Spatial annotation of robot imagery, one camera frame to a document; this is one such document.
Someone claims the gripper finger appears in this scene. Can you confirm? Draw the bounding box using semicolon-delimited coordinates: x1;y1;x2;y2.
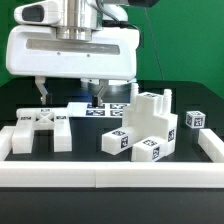
92;80;109;107
35;76;51;104

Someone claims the white marker sheet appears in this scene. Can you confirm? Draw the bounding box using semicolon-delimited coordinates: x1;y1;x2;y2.
67;102;127;118

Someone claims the white chair back frame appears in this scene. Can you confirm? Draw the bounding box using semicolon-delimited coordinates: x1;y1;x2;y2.
12;108;72;154

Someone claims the white tagged cube right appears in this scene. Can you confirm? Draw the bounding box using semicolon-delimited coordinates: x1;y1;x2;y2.
185;111;206;129

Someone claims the white chair seat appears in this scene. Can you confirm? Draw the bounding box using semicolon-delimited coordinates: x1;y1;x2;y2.
122;83;178;156

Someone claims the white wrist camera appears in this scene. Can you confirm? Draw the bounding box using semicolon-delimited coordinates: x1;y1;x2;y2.
14;0;61;25

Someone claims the white U-shaped barrier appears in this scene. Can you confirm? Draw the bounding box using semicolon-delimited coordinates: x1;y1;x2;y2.
0;126;224;188

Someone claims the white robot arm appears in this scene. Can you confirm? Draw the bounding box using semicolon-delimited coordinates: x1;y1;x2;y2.
6;0;159;107

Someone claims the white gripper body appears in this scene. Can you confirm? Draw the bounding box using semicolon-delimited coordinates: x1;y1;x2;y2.
6;25;139;80

